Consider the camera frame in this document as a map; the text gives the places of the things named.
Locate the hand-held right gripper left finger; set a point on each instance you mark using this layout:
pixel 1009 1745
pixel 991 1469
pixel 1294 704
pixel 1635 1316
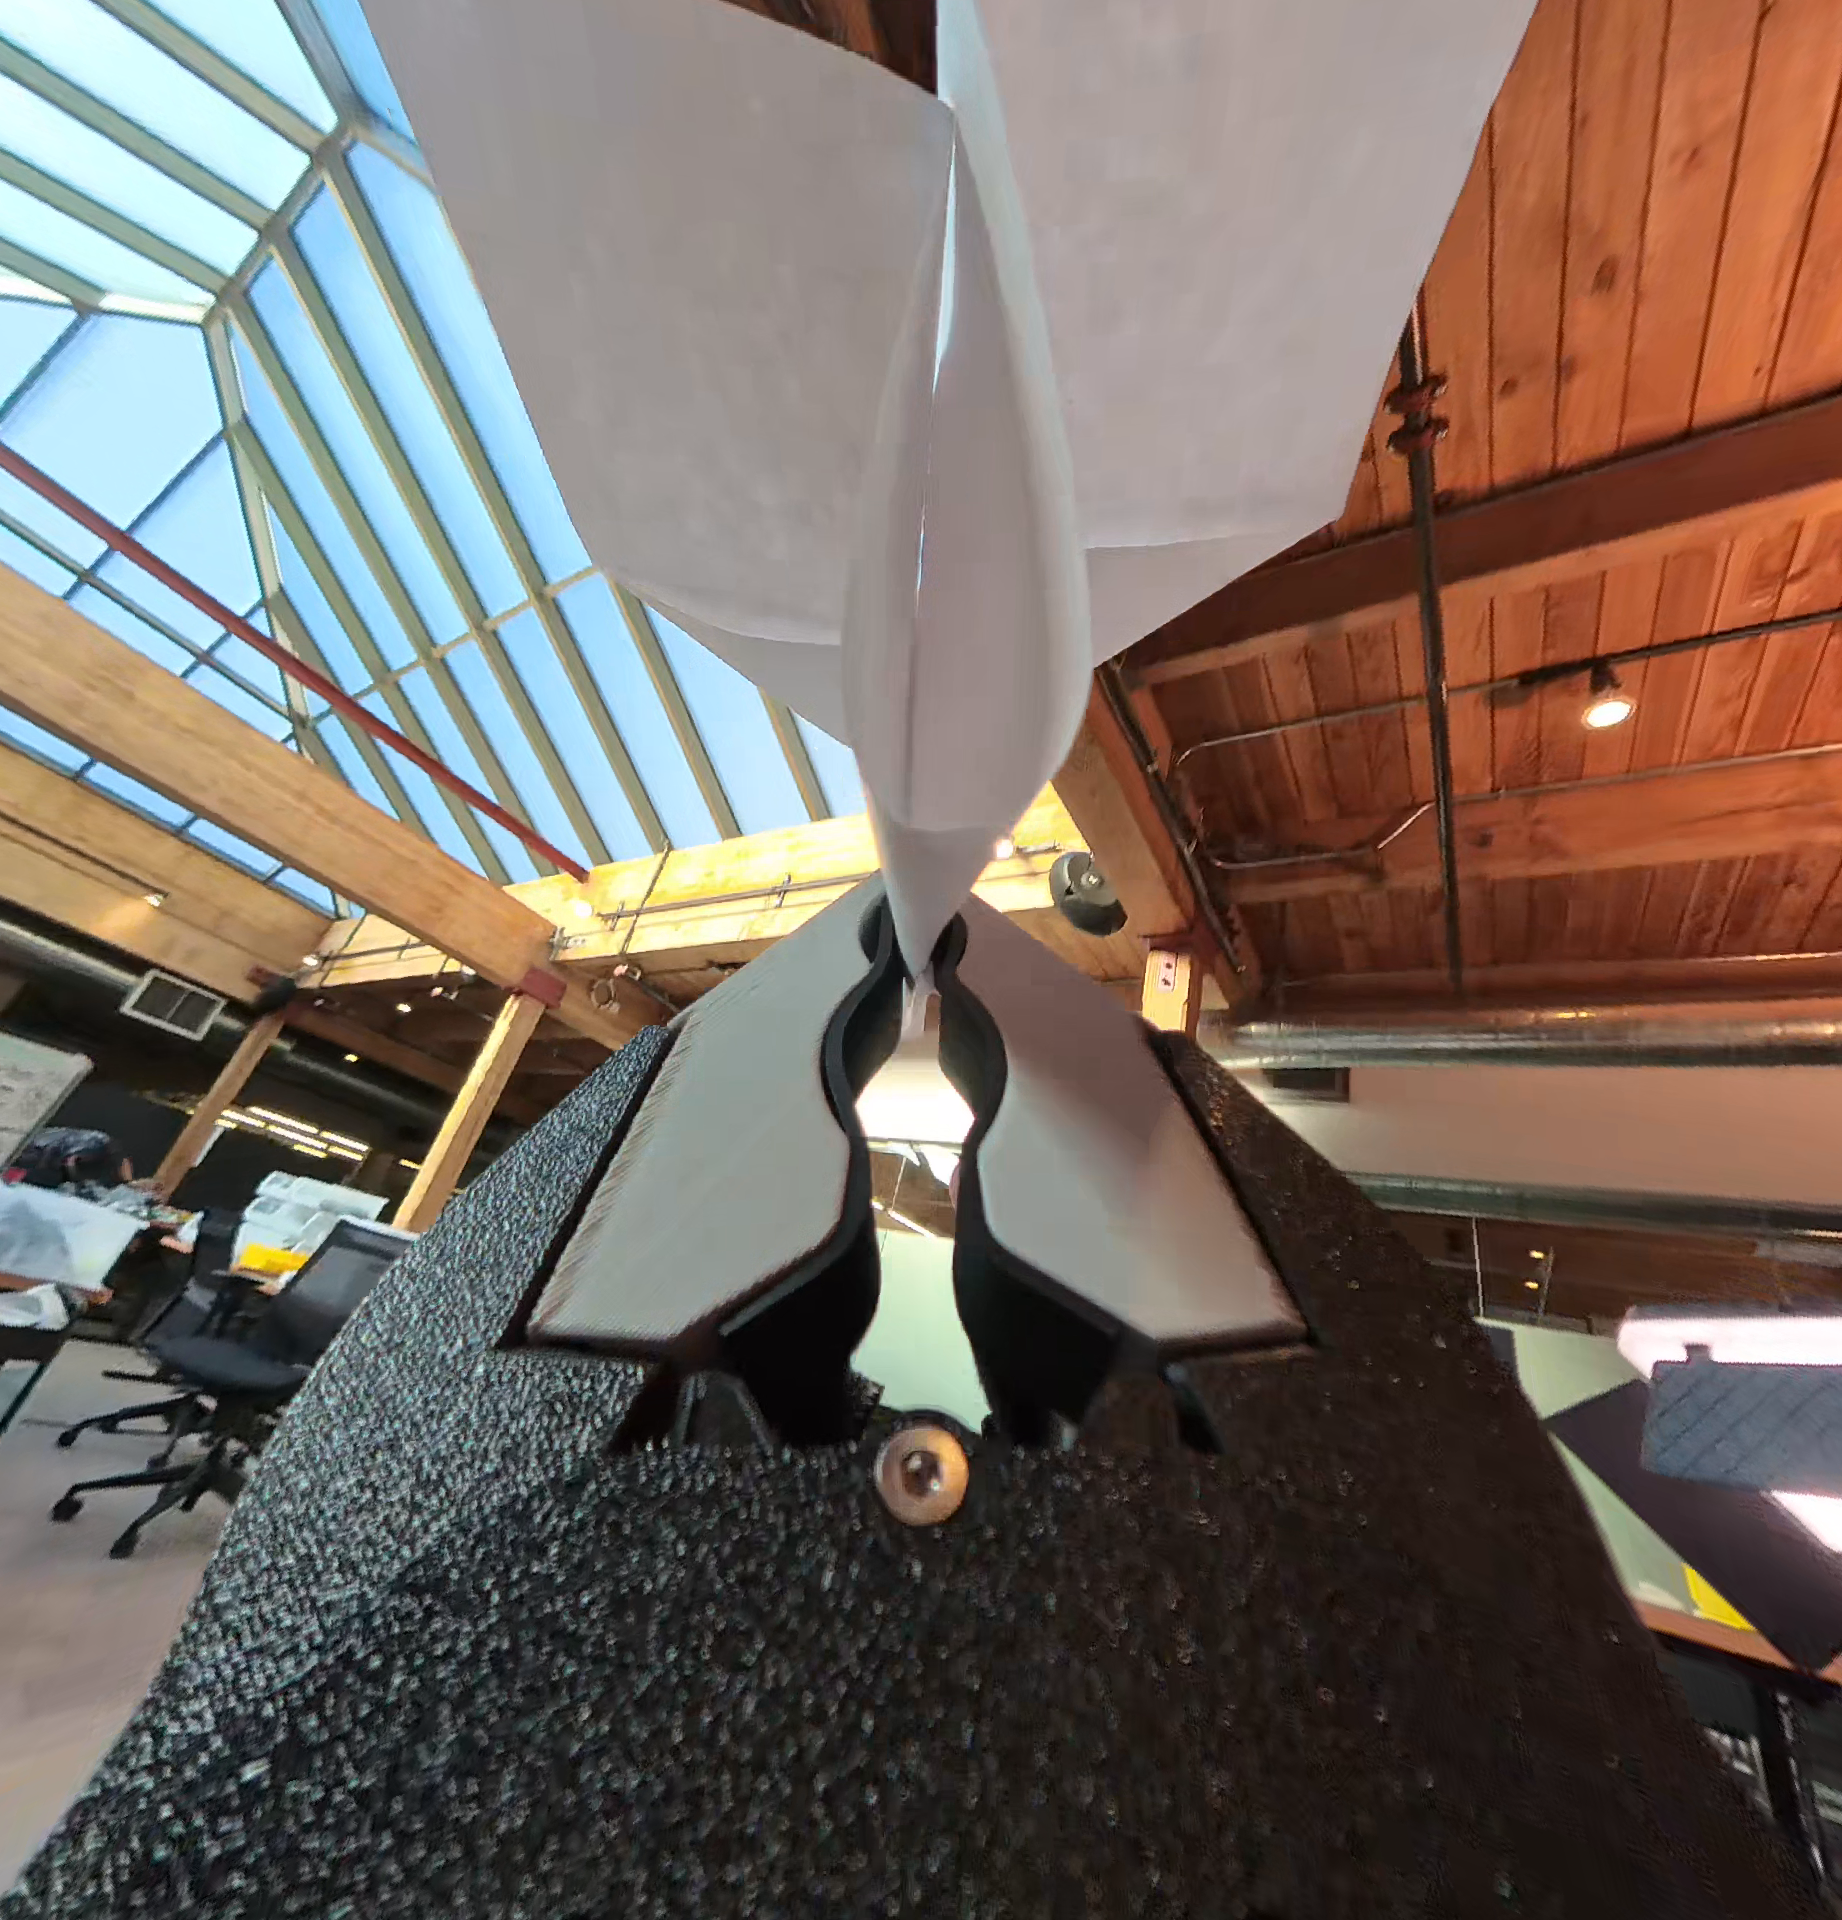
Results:
pixel 681 1186

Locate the black round ceiling camera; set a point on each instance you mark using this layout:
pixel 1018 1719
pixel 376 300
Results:
pixel 1086 892

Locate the red ceiling pipe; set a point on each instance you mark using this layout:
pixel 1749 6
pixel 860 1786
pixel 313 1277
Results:
pixel 262 638

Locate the black ceiling pipe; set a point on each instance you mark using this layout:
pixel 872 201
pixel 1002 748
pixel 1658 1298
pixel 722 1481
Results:
pixel 1429 630

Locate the white air vent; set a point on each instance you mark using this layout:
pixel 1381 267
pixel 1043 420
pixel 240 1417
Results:
pixel 171 1003

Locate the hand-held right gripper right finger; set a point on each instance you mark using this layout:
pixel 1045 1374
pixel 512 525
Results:
pixel 1116 1186

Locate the blue-grey felt panel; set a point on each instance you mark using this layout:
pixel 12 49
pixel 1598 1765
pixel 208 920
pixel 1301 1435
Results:
pixel 1761 1425

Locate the black office chair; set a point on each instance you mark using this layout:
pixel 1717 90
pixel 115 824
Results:
pixel 262 1350

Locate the white paper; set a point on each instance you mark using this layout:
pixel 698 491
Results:
pixel 681 300

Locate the silver air duct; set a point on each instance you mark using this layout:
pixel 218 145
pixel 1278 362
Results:
pixel 1536 1036

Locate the ceiling spotlight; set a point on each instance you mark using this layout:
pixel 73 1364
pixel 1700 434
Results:
pixel 1606 702

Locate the whiteboard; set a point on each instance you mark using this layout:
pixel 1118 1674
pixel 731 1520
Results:
pixel 7 1102

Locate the stack of white boxes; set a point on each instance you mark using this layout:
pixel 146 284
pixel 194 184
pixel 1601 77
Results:
pixel 313 1208

